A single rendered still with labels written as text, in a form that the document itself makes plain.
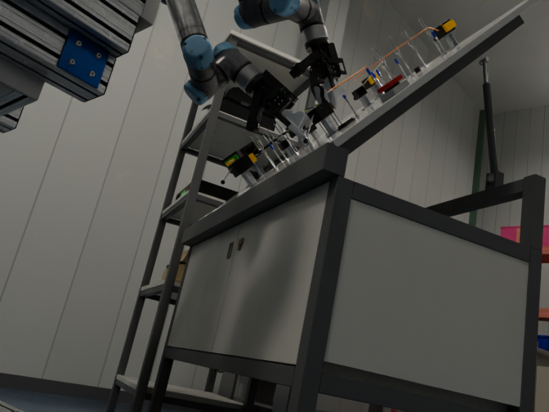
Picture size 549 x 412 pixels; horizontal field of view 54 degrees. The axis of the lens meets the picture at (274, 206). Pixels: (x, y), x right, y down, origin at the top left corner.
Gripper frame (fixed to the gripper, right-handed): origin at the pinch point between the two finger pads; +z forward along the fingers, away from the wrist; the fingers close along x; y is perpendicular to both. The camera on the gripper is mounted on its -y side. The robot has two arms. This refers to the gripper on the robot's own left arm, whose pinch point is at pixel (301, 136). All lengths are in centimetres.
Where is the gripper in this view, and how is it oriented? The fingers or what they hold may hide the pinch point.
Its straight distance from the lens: 150.2
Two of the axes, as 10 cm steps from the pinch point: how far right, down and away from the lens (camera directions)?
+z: 7.0, 6.8, -2.1
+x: 2.8, 0.2, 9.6
